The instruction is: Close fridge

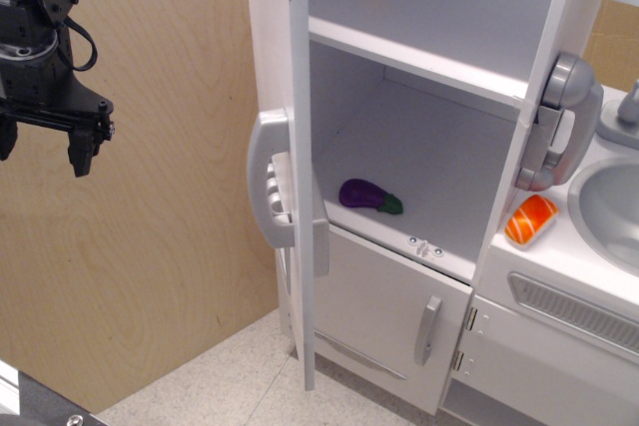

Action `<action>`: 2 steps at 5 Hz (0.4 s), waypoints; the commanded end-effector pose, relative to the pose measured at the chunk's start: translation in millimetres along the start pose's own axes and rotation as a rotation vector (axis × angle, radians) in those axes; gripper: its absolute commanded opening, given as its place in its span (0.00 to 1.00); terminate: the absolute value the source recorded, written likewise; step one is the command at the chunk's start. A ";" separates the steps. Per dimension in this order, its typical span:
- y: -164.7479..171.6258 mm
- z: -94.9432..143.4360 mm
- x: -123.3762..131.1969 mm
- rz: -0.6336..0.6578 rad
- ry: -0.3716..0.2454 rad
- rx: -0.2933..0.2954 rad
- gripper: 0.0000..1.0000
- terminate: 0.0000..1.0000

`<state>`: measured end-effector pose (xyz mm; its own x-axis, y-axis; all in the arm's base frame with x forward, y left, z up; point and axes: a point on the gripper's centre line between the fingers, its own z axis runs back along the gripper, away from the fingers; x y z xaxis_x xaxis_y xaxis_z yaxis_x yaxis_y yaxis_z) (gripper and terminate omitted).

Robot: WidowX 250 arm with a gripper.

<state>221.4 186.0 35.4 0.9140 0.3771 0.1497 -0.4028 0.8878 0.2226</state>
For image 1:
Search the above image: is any grey toy faucet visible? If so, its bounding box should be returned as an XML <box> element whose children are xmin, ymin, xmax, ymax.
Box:
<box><xmin>596</xmin><ymin>81</ymin><xmax>639</xmax><ymax>150</ymax></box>

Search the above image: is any white fridge door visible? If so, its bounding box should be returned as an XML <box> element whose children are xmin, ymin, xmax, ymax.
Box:
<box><xmin>249</xmin><ymin>0</ymin><xmax>328</xmax><ymax>391</ymax></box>

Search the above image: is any grey ice dispenser panel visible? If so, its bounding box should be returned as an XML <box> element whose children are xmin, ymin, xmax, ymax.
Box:
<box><xmin>267</xmin><ymin>162</ymin><xmax>292</xmax><ymax>223</ymax></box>

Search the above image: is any grey vent grille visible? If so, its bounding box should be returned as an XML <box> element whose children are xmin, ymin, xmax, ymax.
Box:
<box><xmin>507</xmin><ymin>272</ymin><xmax>638</xmax><ymax>354</ymax></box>

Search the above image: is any brown cardboard box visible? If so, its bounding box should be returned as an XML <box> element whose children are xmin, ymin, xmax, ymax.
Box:
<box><xmin>585</xmin><ymin>0</ymin><xmax>638</xmax><ymax>91</ymax></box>

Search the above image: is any grey toy sink basin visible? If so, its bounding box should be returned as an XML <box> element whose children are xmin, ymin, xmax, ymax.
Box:
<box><xmin>568</xmin><ymin>158</ymin><xmax>638</xmax><ymax>275</ymax></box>

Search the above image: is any grey fridge door handle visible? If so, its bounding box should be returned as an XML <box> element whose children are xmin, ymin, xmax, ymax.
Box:
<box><xmin>247</xmin><ymin>109</ymin><xmax>295</xmax><ymax>248</ymax></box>

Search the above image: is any grey toy telephone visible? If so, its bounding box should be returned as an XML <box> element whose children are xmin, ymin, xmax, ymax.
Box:
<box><xmin>515</xmin><ymin>52</ymin><xmax>604</xmax><ymax>192</ymax></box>

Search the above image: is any white magnetic door latch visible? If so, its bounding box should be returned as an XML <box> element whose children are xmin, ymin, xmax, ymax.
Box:
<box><xmin>406</xmin><ymin>236</ymin><xmax>444</xmax><ymax>258</ymax></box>

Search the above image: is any white toy fridge cabinet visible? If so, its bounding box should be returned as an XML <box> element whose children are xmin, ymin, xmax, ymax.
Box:
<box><xmin>243</xmin><ymin>0</ymin><xmax>600</xmax><ymax>417</ymax></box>

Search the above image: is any white lower freezer door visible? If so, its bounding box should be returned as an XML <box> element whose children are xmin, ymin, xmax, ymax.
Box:
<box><xmin>315</xmin><ymin>226</ymin><xmax>471</xmax><ymax>413</ymax></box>

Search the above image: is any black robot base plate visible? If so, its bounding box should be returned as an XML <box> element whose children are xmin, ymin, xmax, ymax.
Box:
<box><xmin>1</xmin><ymin>361</ymin><xmax>106</xmax><ymax>426</ymax></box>

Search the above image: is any purple toy eggplant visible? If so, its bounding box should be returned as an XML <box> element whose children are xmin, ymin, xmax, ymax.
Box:
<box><xmin>338</xmin><ymin>179</ymin><xmax>403</xmax><ymax>214</ymax></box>

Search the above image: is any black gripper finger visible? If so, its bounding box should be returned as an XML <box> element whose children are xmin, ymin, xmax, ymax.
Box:
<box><xmin>0</xmin><ymin>117</ymin><xmax>18</xmax><ymax>162</ymax></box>
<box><xmin>68</xmin><ymin>129</ymin><xmax>100</xmax><ymax>178</ymax></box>

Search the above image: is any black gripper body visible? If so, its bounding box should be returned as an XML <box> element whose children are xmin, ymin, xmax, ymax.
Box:
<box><xmin>1</xmin><ymin>54</ymin><xmax>115</xmax><ymax>141</ymax></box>

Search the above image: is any grey lower door handle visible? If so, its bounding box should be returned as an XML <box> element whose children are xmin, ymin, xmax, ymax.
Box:
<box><xmin>413</xmin><ymin>295</ymin><xmax>442</xmax><ymax>366</ymax></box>

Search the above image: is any white kitchen counter unit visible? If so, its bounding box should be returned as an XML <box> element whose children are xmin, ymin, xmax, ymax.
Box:
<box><xmin>442</xmin><ymin>137</ymin><xmax>638</xmax><ymax>425</ymax></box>

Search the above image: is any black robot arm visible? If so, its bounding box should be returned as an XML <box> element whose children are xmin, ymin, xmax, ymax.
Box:
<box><xmin>1</xmin><ymin>0</ymin><xmax>114</xmax><ymax>177</ymax></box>

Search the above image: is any orange salmon sushi toy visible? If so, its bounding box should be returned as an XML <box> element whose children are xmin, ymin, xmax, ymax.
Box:
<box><xmin>503</xmin><ymin>195</ymin><xmax>559</xmax><ymax>249</ymax></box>

